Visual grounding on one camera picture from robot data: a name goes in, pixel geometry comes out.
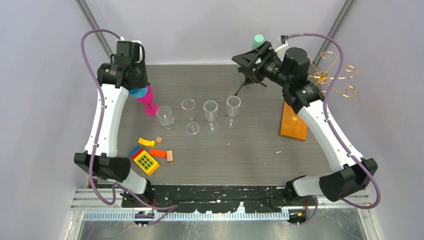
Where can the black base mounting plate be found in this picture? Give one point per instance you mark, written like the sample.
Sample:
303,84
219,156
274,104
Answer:
217,199

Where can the aluminium frame rail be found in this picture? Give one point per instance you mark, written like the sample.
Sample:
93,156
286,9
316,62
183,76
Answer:
85,199

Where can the slotted cable duct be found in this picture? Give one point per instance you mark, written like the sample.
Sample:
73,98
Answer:
149,215

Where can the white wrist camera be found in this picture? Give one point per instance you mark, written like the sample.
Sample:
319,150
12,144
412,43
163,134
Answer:
130,49
283,45

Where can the yellow green window block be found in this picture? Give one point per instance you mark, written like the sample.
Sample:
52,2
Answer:
147,163

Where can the small tan cube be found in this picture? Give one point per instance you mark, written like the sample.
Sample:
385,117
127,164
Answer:
159,139

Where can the clear wine glass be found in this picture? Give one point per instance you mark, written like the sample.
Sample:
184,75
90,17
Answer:
189,109
165,117
233,104
210,111

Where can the pink plastic wine glass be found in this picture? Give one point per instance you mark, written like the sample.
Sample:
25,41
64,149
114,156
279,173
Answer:
150,108

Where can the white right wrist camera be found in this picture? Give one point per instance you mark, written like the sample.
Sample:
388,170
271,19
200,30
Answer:
283,45

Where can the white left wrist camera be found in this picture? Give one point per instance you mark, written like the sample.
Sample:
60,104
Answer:
130,49

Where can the black mini tripod stand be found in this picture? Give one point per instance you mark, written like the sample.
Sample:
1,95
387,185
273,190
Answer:
246,84

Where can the blue flat block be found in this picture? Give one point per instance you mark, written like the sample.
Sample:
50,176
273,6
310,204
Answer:
134,151

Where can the yellow curved block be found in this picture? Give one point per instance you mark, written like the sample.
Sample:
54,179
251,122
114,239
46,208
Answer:
147,143

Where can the tan wooden block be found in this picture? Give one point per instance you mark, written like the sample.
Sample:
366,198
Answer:
169,156

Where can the blue plastic wine glass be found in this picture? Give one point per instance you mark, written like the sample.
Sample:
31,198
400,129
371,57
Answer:
139,92

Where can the orange wooden rack base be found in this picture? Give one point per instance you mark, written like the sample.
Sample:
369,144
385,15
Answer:
292,126

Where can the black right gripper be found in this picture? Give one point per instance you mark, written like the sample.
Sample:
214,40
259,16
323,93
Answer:
248,59

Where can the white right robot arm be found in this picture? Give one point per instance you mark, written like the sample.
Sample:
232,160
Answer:
288,67

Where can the red flat block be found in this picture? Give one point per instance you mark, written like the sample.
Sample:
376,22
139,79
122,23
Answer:
138,153

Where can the orange flat block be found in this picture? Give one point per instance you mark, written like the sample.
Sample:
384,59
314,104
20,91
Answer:
158,153

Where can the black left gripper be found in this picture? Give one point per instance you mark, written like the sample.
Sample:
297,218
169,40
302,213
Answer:
144,81

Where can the mint green microphone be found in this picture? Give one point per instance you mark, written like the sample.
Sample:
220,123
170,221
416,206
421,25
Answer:
257,41

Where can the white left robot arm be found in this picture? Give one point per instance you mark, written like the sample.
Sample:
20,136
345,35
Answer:
125,71

